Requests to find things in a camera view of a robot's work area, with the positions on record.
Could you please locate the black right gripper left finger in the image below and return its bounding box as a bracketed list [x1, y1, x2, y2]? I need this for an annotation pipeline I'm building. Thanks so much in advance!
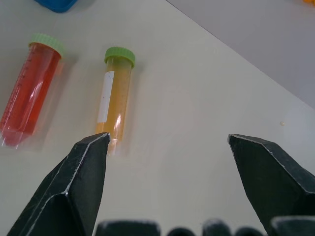
[5, 132, 111, 236]

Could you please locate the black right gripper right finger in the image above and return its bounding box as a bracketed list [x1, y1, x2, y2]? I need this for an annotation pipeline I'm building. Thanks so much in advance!
[227, 133, 315, 236]

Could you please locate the orange liquid tube green cap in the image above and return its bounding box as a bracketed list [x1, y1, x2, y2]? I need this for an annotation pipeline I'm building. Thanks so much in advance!
[94, 46, 136, 156]

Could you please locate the red liquid tube green cap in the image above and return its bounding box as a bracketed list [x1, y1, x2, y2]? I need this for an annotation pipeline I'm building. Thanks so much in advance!
[0, 33, 65, 149]

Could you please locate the blue container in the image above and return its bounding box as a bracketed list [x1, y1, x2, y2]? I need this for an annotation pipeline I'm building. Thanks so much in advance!
[33, 0, 80, 13]

